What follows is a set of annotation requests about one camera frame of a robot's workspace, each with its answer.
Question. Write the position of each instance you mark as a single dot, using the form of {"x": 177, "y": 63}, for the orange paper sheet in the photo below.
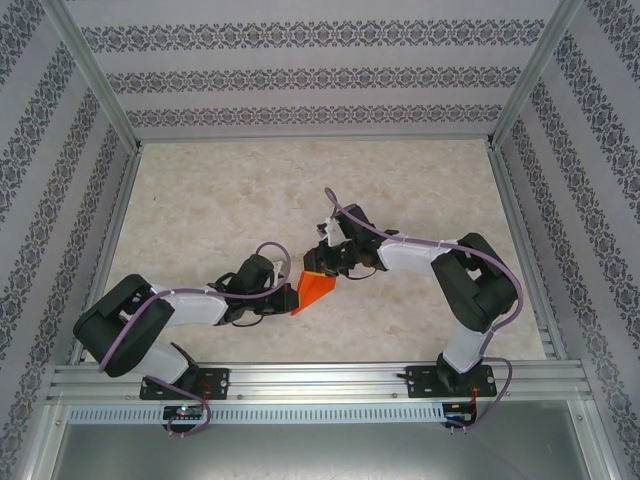
{"x": 312, "y": 292}

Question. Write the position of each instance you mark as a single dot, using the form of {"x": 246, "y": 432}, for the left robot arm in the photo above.
{"x": 120, "y": 330}

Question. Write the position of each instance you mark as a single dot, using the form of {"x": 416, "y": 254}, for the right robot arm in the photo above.
{"x": 475, "y": 290}

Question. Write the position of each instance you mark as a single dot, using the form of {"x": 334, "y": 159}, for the grey metal sheet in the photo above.
{"x": 320, "y": 450}

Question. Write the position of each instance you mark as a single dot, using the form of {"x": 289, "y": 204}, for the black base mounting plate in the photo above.
{"x": 422, "y": 382}
{"x": 220, "y": 382}

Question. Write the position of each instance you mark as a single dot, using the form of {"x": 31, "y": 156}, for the small circuit board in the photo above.
{"x": 457, "y": 410}
{"x": 182, "y": 411}

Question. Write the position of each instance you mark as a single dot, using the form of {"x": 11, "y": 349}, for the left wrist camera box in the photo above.
{"x": 252, "y": 272}

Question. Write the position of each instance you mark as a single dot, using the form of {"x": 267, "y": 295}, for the aluminium mounting rail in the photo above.
{"x": 320, "y": 380}

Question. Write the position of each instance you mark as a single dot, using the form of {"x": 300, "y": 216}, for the thin aluminium wall beam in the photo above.
{"x": 315, "y": 137}

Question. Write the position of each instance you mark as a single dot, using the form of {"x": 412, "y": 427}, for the aluminium table side rail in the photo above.
{"x": 517, "y": 225}
{"x": 114, "y": 225}

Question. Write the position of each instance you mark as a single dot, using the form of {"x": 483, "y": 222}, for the aluminium frame beam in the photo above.
{"x": 47, "y": 440}
{"x": 595, "y": 440}

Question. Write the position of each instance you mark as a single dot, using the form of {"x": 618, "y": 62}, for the aluminium frame post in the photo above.
{"x": 90, "y": 65}
{"x": 537, "y": 65}

